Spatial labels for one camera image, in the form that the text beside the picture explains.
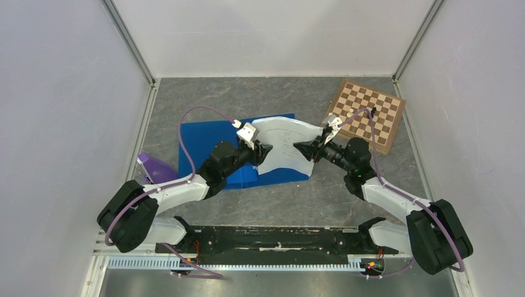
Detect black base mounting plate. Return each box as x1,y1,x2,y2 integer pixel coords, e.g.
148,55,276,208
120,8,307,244
173,226,398,265

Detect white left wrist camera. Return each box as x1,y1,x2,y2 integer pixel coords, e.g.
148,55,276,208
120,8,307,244
232,119,258,150

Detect white paper sheet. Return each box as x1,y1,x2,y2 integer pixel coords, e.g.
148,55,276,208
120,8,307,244
252,116,323,176

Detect white slotted cable duct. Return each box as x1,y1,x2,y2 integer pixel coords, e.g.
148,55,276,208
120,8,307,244
107,256,379,272

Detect aluminium frame post left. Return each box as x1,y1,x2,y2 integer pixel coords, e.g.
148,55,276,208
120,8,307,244
101,0,157,87

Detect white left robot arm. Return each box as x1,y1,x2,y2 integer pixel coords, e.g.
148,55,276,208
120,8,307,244
97,140,273,253

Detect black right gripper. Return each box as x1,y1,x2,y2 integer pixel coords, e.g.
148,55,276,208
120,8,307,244
293,128,354,173

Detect blue plastic folder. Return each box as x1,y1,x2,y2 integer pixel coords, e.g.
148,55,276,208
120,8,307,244
180,120,309,189

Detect aluminium frame post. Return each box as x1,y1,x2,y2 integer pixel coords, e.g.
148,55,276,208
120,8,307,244
392,0,445,84
101,0,157,87

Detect wooden chessboard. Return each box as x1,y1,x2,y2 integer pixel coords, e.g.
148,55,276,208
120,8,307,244
324,79,406,155

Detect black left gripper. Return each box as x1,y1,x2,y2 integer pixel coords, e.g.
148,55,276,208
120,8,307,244
222,139,273,179

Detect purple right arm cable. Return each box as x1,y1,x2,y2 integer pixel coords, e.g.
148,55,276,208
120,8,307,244
340,108,466,280

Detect aluminium frame post right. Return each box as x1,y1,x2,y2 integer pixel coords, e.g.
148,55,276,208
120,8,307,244
392,0,445,84

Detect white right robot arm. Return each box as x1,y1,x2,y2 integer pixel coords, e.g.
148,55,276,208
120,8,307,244
293,137,474,275

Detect purple plastic object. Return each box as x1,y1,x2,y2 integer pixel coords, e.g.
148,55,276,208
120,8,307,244
137,152,178,184

